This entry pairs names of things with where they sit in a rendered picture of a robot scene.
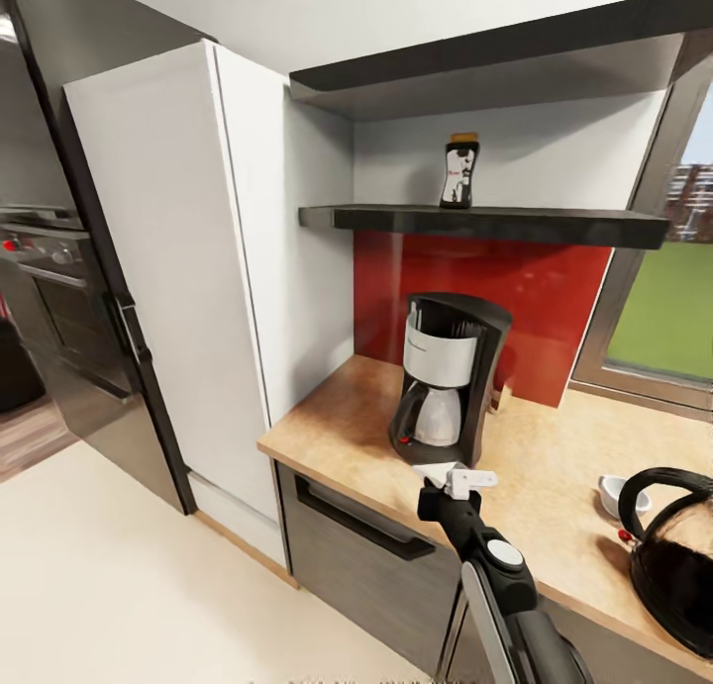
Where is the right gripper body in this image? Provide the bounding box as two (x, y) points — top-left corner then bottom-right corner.
(417, 486), (482, 538)

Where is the coffee cup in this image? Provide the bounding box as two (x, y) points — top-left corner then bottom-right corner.
(598, 476), (652, 519)

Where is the bottle of coffee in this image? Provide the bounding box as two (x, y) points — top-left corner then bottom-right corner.
(439, 133), (480, 209)

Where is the paper coffee filter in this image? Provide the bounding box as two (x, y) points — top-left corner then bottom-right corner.
(413, 462), (468, 488)

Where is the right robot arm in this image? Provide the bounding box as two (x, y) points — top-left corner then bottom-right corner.
(417, 468), (593, 684)

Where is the electric kettle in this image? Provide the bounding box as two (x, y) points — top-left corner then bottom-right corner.
(619, 468), (713, 662)

